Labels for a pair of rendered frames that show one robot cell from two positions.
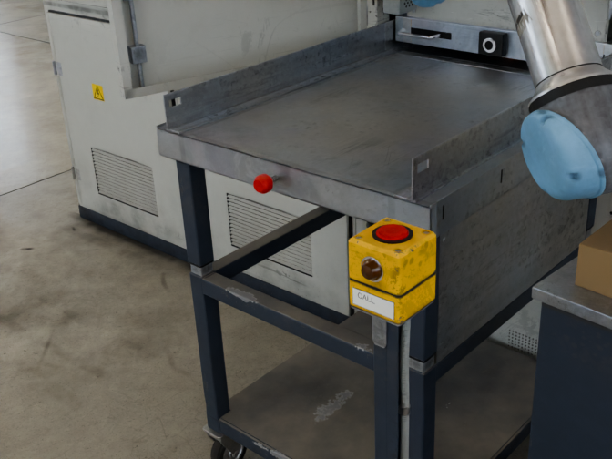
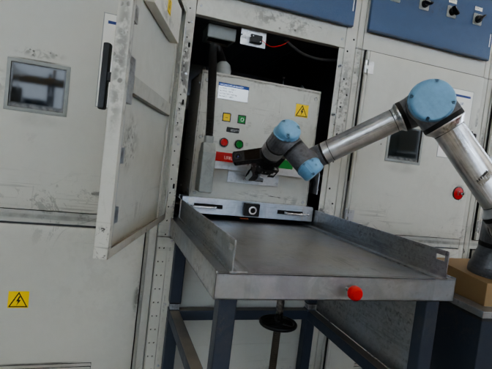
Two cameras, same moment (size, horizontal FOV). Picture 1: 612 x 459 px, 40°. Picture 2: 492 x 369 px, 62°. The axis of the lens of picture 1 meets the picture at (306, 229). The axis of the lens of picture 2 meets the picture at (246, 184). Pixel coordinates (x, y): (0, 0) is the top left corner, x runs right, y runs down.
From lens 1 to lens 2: 1.50 m
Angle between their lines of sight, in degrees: 63
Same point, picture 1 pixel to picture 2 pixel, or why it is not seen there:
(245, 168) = (318, 288)
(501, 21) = (252, 198)
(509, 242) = (370, 307)
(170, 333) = not seen: outside the picture
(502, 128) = (384, 241)
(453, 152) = (417, 251)
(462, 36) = (230, 207)
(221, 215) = not seen: outside the picture
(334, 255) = not seen: outside the picture
